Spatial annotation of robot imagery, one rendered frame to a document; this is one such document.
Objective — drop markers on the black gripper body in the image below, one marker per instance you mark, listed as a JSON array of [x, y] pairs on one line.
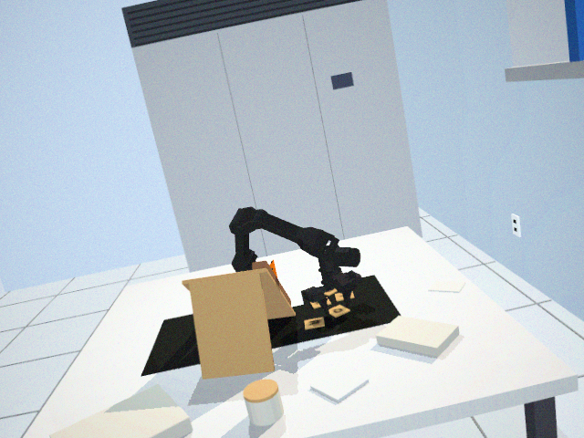
[[314, 294]]

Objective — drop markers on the cream flat rectangular block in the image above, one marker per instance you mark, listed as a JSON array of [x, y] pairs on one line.
[[418, 335]]

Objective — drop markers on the tan flat board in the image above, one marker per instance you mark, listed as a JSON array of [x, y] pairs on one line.
[[230, 315]]

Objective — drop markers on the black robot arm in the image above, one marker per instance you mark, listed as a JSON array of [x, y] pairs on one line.
[[311, 240]]

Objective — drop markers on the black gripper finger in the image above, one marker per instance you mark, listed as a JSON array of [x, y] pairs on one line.
[[347, 295], [323, 303]]

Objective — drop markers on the white jar with tan lid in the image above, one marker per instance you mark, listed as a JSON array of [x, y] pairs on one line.
[[263, 402]]

